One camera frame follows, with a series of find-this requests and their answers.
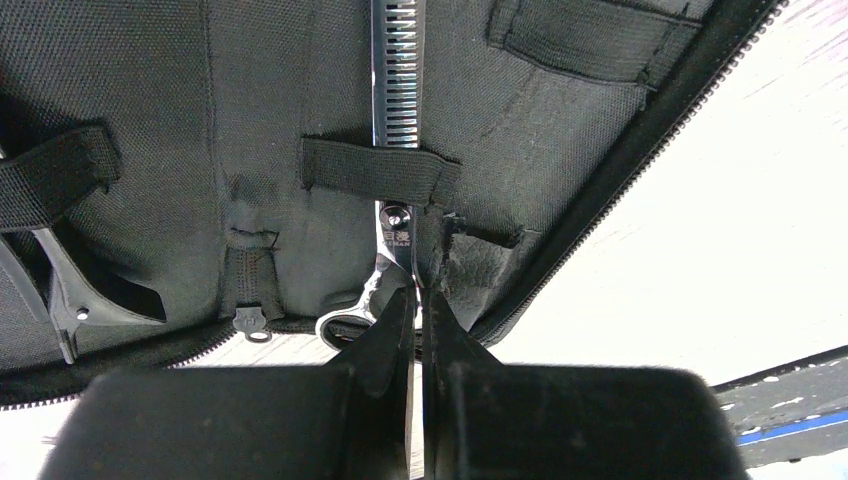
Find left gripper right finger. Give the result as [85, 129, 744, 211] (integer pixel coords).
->
[422, 290, 747, 479]

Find black zipper tool case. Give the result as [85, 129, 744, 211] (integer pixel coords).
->
[1, 1, 782, 410]

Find black hair clip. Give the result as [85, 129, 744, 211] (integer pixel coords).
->
[1, 228, 167, 365]

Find silver thinning scissors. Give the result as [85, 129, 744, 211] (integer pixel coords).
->
[315, 1, 425, 350]

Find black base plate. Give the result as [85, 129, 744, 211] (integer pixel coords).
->
[713, 346, 847, 468]

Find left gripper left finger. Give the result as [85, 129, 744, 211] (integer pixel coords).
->
[40, 287, 417, 479]

